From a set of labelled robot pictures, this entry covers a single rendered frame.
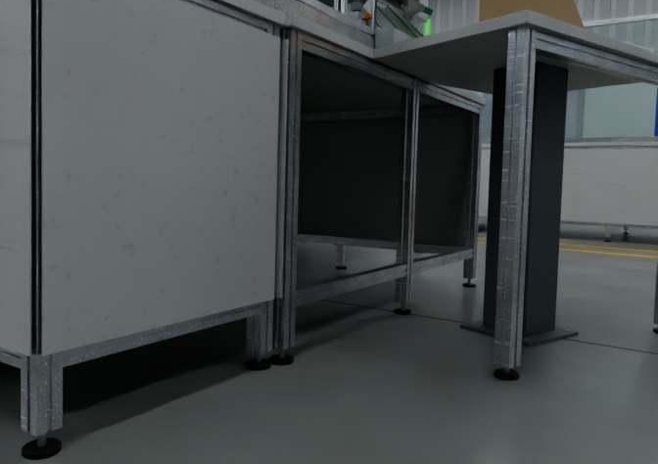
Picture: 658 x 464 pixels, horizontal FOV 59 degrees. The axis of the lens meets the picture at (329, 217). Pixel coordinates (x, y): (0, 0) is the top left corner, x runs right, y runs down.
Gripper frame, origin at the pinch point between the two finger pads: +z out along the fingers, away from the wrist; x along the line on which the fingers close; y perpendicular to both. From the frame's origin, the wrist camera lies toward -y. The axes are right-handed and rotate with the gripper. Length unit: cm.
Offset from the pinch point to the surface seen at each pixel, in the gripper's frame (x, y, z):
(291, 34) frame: -73, 4, 22
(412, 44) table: -38.7, 20.1, 19.1
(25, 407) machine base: -135, -1, 96
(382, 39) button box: -17.5, -0.4, 11.0
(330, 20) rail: -44.4, -3.3, 11.1
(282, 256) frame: -73, 3, 76
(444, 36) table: -43, 31, 19
